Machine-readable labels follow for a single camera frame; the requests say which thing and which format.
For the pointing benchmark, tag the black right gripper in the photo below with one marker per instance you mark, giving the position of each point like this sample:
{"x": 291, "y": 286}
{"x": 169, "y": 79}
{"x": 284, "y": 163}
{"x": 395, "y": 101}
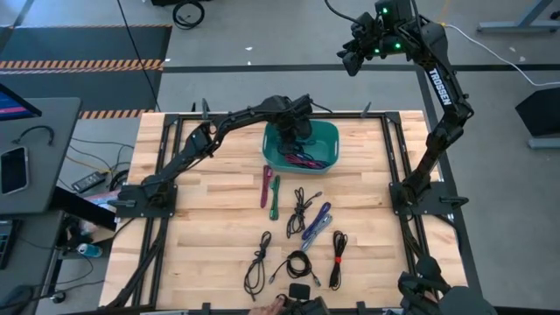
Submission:
{"x": 365, "y": 37}

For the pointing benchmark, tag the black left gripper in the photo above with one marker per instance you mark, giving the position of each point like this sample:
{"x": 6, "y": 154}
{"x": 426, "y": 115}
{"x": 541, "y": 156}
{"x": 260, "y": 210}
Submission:
{"x": 299, "y": 118}

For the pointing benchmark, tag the teal plastic bin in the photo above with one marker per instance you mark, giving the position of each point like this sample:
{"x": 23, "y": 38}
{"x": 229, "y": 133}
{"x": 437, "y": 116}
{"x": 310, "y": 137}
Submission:
{"x": 324, "y": 144}

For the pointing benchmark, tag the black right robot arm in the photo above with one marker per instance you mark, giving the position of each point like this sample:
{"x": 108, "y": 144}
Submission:
{"x": 439, "y": 85}

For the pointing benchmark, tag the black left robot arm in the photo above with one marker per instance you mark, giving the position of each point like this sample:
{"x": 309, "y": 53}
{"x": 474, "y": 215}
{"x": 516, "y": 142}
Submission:
{"x": 188, "y": 153}

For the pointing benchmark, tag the black square device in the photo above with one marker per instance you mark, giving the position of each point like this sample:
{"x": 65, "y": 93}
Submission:
{"x": 299, "y": 291}

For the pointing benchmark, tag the grey metal table foot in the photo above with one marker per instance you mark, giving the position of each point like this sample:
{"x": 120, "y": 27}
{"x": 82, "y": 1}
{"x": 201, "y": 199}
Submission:
{"x": 516, "y": 27}

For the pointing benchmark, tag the person's hand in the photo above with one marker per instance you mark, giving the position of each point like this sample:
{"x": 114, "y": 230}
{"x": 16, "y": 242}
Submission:
{"x": 267, "y": 307}

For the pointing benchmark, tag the black angular stand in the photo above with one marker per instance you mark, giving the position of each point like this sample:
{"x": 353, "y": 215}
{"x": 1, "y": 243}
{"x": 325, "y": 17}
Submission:
{"x": 540, "y": 111}

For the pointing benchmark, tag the black power adapter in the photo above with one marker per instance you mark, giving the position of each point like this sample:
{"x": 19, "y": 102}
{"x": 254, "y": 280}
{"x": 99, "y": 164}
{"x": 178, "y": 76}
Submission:
{"x": 87, "y": 181}

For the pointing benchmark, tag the black hazard-striped floor mat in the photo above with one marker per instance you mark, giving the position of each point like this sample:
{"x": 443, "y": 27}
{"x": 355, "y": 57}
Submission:
{"x": 87, "y": 44}

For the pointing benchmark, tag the blue drink can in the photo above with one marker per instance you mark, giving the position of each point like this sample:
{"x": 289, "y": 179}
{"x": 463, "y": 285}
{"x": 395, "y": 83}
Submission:
{"x": 89, "y": 250}

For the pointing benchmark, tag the grey side desk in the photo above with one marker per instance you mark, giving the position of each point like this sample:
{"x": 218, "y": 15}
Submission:
{"x": 44, "y": 175}

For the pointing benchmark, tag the black smartphone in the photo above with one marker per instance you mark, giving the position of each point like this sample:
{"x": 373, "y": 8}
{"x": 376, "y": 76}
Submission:
{"x": 14, "y": 170}

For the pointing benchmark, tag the monitor with blue screen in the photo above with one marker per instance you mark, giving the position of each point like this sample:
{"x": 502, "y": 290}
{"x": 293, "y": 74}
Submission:
{"x": 13, "y": 107}

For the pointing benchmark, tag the black keyboard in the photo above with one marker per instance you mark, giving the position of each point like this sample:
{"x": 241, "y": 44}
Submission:
{"x": 8, "y": 245}

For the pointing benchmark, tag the grey upright post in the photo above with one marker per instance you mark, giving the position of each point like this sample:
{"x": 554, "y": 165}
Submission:
{"x": 205, "y": 107}
{"x": 366, "y": 109}

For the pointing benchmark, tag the black aluminium table frame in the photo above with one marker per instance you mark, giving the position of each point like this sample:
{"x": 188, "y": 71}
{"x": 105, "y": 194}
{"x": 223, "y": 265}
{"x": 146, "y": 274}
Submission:
{"x": 236, "y": 116}

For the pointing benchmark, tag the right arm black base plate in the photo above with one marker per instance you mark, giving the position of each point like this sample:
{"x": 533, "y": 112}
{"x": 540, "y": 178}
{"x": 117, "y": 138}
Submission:
{"x": 437, "y": 199}

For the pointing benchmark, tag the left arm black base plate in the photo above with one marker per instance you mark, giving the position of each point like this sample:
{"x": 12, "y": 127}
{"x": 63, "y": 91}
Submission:
{"x": 131, "y": 205}

